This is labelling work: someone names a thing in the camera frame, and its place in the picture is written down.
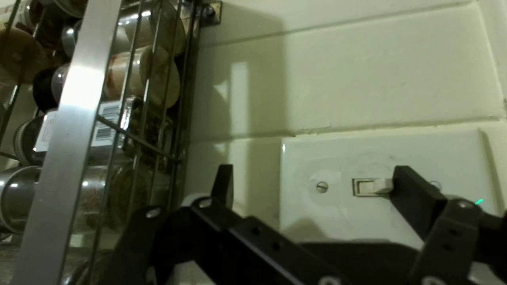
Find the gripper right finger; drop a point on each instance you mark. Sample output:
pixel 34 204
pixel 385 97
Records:
pixel 420 202

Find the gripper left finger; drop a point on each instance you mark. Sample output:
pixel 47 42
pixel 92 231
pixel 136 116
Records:
pixel 222 245

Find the glass spice jar with barcode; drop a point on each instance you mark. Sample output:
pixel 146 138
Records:
pixel 148 126

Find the spice jar with silver lid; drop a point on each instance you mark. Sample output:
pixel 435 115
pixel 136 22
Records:
pixel 16 198

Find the spice jar with white label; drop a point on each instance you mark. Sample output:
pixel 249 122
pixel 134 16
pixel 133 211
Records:
pixel 29 138

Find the spice jar with black lid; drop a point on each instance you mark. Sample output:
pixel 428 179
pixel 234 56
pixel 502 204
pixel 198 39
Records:
pixel 45 89

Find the spice jar with wooden lid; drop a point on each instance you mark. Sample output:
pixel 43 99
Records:
pixel 20 55

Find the white switch toggle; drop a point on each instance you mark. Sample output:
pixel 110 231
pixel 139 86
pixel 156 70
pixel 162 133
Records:
pixel 372 187

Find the white switch plate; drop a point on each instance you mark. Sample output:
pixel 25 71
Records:
pixel 340 213

